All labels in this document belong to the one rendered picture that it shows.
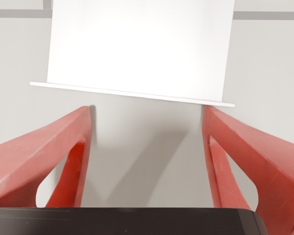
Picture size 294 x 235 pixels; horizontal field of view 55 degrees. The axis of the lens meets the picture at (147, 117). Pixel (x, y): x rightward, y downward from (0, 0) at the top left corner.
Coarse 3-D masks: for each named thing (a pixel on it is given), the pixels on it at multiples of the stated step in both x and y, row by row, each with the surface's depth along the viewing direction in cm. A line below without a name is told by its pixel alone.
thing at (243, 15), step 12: (0, 12) 13; (12, 12) 13; (24, 12) 13; (36, 12) 13; (48, 12) 13; (240, 12) 14; (252, 12) 14; (264, 12) 14; (276, 12) 14; (288, 12) 14
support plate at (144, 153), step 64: (0, 0) 13; (256, 0) 14; (0, 64) 14; (256, 64) 14; (0, 128) 14; (128, 128) 14; (192, 128) 14; (256, 128) 14; (128, 192) 14; (192, 192) 14; (256, 192) 14
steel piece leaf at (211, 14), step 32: (64, 0) 13; (96, 0) 13; (128, 0) 13; (160, 0) 13; (192, 0) 13; (224, 0) 13; (64, 32) 13; (96, 32) 13; (128, 32) 13; (160, 32) 13; (192, 32) 13; (224, 32) 13; (64, 64) 13; (96, 64) 14; (128, 64) 14; (160, 64) 14; (192, 64) 14; (224, 64) 14; (160, 96) 12; (192, 96) 14
